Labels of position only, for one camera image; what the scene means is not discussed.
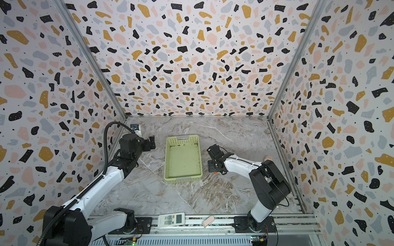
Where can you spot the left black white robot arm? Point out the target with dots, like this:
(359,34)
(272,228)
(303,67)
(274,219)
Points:
(69,224)

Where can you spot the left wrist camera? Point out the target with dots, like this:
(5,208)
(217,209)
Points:
(137,129)

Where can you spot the light green plastic basket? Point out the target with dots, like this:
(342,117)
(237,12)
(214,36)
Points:
(183,161)

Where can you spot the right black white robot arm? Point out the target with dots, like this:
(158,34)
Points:
(269,184)

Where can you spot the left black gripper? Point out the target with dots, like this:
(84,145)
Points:
(152,144)

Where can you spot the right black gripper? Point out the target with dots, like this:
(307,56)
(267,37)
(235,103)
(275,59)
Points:
(210,166)

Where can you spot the pink eraser block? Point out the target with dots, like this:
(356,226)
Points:
(208,221)

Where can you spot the beige wooden pestle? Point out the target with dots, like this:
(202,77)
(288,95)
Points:
(268,158)

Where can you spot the white remote control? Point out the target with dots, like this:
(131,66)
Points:
(171,220)

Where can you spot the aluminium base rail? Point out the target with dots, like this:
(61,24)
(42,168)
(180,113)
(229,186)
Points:
(225,230)

